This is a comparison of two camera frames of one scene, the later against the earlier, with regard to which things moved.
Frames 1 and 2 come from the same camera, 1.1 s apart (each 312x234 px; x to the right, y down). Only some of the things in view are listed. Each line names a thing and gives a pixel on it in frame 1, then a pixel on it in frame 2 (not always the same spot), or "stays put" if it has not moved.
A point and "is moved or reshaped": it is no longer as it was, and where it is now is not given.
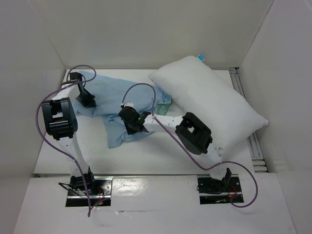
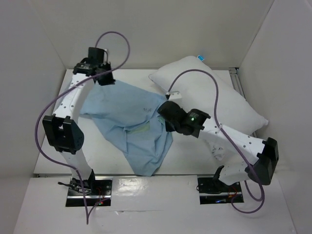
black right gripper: [130, 126] → [164, 110]
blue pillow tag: [200, 58] stays put
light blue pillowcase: [110, 94] is moved or reshaped
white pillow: [195, 87] stays put
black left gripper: [89, 102] → [109, 81]
